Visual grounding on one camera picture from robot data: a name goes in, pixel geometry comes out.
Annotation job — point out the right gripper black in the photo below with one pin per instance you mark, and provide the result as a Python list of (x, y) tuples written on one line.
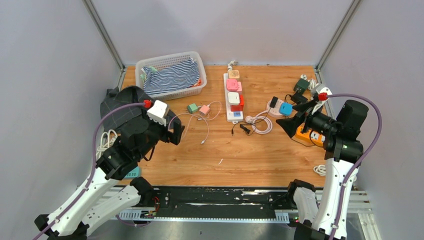
[(291, 124)]

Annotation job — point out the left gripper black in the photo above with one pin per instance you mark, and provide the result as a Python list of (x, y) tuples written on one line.
[(174, 136)]

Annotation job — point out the black power adapter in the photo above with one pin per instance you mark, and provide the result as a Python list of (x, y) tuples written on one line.
[(298, 99)]

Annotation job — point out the dark green plug adapter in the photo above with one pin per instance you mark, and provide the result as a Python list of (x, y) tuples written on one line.
[(301, 86)]

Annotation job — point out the orange power strip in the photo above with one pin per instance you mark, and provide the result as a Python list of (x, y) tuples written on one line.
[(309, 137)]

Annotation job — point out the salmon plug adapter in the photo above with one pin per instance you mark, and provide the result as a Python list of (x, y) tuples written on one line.
[(204, 110)]

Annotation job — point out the teal power strip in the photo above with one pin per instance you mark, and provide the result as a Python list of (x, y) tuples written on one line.
[(135, 173)]

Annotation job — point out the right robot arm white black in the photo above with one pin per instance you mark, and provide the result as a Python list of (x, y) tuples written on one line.
[(325, 219)]

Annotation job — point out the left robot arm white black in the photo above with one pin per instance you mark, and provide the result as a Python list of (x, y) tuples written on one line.
[(82, 214)]

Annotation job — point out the blue plug adapter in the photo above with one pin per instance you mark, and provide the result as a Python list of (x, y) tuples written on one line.
[(285, 109)]

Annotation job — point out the white plug adapter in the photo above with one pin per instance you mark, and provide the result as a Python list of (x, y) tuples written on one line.
[(233, 98)]

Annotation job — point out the pink plug adapter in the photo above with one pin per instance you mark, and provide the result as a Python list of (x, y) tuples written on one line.
[(233, 85)]

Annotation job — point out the beige round-pattern plug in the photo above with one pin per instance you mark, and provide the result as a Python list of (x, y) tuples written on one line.
[(233, 74)]

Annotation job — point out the small black charger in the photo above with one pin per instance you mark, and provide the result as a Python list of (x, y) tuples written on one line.
[(273, 102)]

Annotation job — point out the blue white striped cloth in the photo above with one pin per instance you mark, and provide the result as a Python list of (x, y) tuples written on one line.
[(178, 77)]

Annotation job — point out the white plastic basket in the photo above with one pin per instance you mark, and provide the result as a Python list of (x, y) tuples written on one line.
[(170, 60)]

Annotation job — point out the long white power strip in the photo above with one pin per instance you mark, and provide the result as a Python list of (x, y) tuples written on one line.
[(234, 114)]

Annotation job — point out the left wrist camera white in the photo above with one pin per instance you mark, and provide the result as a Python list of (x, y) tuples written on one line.
[(158, 112)]

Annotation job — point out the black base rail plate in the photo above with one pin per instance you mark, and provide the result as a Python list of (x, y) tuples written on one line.
[(218, 203)]

